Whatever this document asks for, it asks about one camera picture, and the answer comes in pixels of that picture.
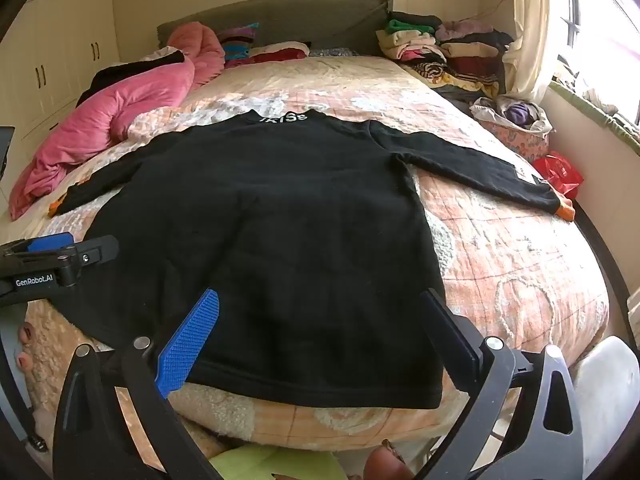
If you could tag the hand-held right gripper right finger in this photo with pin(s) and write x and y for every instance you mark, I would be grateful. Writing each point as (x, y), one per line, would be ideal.
(450, 340)

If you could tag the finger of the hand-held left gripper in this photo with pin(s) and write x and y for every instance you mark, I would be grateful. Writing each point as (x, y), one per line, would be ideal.
(50, 241)
(97, 250)

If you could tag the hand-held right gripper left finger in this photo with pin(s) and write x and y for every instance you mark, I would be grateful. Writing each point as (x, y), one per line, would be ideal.
(192, 340)

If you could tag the black sweater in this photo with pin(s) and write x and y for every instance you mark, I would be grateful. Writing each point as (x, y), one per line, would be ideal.
(280, 210)

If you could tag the basket of clothes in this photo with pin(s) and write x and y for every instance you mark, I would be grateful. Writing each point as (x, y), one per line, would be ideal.
(487, 110)

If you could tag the pile of folded clothes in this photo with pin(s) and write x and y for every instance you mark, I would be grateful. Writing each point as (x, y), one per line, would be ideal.
(450, 50)

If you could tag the person's left hand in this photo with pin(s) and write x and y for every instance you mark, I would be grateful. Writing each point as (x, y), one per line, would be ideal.
(25, 345)

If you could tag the person's right hand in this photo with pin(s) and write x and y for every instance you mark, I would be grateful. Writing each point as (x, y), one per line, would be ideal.
(385, 465)

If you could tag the peach patterned blanket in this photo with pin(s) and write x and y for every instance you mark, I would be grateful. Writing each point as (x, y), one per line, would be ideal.
(500, 260)

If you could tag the light green cloth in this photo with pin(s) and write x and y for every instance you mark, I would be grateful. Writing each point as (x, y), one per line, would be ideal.
(250, 462)

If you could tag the pink quilt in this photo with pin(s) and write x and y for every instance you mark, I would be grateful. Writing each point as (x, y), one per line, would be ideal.
(115, 105)

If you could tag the black garment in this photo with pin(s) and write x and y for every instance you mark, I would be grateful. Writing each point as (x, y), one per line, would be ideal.
(115, 72)

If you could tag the red plastic bag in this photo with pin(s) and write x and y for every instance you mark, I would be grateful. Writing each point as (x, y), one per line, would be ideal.
(560, 172)

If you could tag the cream wardrobe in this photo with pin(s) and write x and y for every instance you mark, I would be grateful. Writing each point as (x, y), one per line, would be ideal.
(60, 35)

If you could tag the floral storage box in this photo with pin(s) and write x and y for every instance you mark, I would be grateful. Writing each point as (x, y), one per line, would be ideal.
(530, 145)

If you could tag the purple cloth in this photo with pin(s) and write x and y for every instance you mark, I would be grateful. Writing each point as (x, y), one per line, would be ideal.
(517, 112)

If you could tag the striped pillow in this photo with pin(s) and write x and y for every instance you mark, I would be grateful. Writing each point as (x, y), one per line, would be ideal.
(240, 42)

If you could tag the red and white pillow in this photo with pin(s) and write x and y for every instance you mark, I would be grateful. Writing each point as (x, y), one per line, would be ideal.
(280, 55)

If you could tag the green windowsill cushion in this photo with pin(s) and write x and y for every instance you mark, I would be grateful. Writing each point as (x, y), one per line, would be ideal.
(615, 125)

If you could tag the grey cloth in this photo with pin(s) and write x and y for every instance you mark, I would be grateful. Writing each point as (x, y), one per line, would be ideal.
(600, 102)

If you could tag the grey-green headboard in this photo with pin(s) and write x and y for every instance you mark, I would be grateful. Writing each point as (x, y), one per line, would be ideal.
(300, 20)

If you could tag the blue floral cloth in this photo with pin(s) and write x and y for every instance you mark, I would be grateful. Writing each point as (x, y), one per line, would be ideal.
(332, 52)

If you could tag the cream curtain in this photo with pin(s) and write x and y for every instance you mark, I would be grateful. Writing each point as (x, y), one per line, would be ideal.
(535, 35)

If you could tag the window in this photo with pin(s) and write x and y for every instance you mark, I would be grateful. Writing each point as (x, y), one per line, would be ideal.
(600, 20)

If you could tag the dark bed frame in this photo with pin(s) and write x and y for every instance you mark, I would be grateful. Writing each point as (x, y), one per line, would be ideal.
(607, 260)

